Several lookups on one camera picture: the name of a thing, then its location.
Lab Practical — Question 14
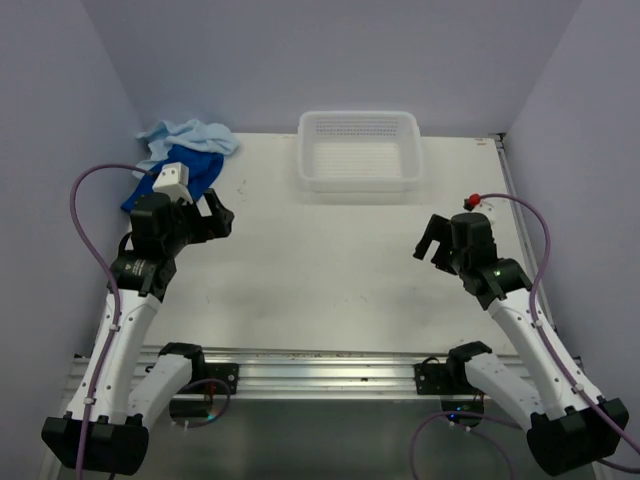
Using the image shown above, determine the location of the dark blue towel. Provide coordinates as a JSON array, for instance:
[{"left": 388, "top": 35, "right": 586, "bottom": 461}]
[{"left": 121, "top": 145, "right": 224, "bottom": 213}]

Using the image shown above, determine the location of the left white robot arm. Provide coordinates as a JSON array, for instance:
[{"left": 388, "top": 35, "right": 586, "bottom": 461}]
[{"left": 41, "top": 188, "right": 234, "bottom": 476}]

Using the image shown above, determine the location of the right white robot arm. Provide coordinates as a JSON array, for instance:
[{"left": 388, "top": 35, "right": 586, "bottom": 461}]
[{"left": 414, "top": 213, "right": 629, "bottom": 476}]

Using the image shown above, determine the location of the light blue towel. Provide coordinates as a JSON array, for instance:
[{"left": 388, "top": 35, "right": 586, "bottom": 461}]
[{"left": 136, "top": 119, "right": 240, "bottom": 170}]

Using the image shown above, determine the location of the white perforated plastic basket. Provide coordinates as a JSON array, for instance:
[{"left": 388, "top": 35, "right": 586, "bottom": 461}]
[{"left": 297, "top": 110, "right": 424, "bottom": 194}]

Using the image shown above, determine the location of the red cable connector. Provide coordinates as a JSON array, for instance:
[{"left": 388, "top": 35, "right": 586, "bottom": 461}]
[{"left": 463, "top": 193, "right": 482, "bottom": 211}]

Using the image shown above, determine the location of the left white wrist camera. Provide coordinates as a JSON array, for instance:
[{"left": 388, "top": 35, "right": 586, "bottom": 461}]
[{"left": 152, "top": 162, "right": 193, "bottom": 204}]

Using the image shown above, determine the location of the aluminium mounting rail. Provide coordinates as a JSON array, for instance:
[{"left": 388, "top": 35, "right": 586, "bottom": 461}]
[{"left": 64, "top": 349, "right": 586, "bottom": 401}]

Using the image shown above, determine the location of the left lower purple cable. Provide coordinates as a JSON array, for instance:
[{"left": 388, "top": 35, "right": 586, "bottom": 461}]
[{"left": 169, "top": 377, "right": 233, "bottom": 429}]

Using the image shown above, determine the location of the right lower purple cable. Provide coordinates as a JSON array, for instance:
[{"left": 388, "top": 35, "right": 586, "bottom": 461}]
[{"left": 409, "top": 409, "right": 521, "bottom": 480}]

